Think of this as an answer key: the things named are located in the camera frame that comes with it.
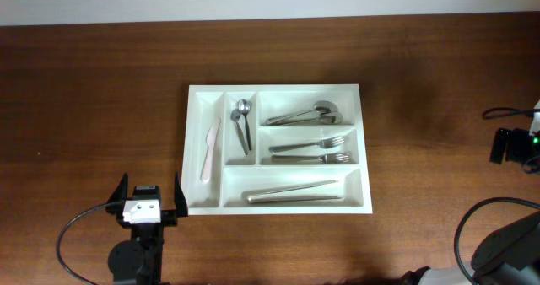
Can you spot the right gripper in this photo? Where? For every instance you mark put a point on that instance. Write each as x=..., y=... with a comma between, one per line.
x=516, y=137

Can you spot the small steel teaspoon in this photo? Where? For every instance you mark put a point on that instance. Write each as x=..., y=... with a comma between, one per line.
x=244, y=106
x=235, y=117

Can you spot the white plastic cutlery tray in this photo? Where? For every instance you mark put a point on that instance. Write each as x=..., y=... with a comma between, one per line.
x=233, y=172

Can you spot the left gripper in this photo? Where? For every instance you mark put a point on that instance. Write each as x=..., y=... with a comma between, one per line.
x=170, y=217

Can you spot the white plastic knife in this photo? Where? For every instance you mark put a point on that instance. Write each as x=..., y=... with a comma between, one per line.
x=211, y=138

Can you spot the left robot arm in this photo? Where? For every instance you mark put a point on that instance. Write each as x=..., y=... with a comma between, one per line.
x=138, y=260

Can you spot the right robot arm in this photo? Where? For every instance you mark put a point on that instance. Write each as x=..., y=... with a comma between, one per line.
x=509, y=255

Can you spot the steel tablespoon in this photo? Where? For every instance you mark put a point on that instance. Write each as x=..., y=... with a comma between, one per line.
x=320, y=107
x=330, y=118

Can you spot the steel fork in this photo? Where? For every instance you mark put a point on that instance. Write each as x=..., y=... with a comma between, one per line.
x=329, y=158
x=326, y=143

